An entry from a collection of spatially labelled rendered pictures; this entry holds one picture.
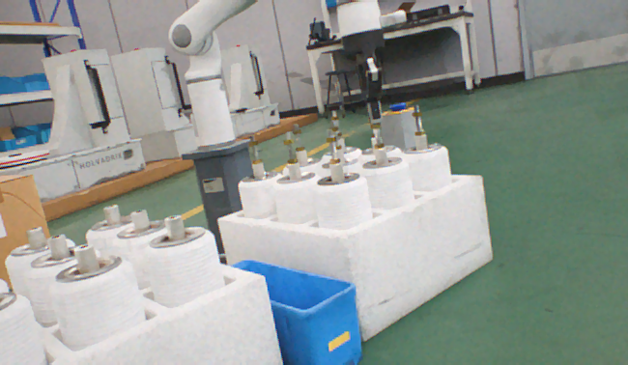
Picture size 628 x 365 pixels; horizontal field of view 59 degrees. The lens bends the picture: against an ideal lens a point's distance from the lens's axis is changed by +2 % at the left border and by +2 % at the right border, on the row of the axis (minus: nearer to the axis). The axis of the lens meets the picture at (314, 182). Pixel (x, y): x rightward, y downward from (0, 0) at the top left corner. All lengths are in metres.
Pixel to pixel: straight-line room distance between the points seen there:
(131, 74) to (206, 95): 2.43
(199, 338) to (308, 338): 0.16
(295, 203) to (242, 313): 0.31
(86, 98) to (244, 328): 2.71
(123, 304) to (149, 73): 3.09
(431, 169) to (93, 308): 0.66
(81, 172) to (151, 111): 0.85
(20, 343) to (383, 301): 0.53
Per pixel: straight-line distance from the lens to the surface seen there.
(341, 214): 0.91
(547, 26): 6.13
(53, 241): 0.83
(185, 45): 1.42
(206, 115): 1.42
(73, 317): 0.71
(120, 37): 8.19
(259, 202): 1.09
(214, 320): 0.73
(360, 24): 0.97
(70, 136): 3.30
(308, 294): 0.93
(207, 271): 0.75
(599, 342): 0.90
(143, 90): 3.78
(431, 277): 1.03
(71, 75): 3.39
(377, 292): 0.93
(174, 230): 0.76
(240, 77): 4.81
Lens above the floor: 0.43
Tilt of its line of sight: 11 degrees down
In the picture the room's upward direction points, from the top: 11 degrees counter-clockwise
